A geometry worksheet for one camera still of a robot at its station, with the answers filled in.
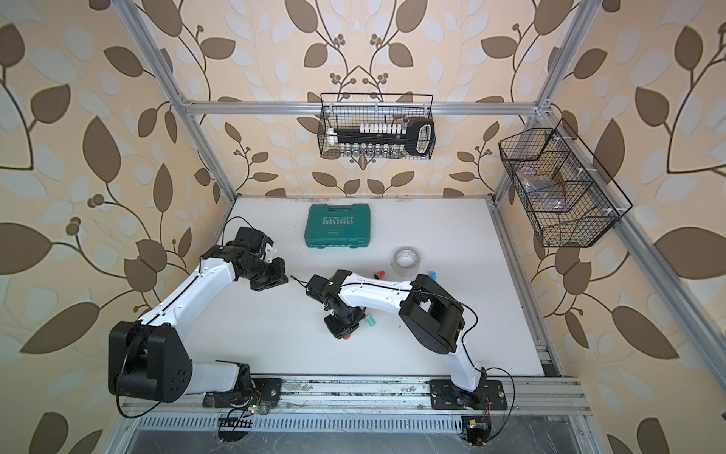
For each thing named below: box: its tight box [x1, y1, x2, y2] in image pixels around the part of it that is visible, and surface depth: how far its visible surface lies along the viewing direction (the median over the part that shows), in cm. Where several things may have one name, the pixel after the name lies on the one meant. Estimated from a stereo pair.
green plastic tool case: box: [304, 203, 372, 249], surface depth 107 cm
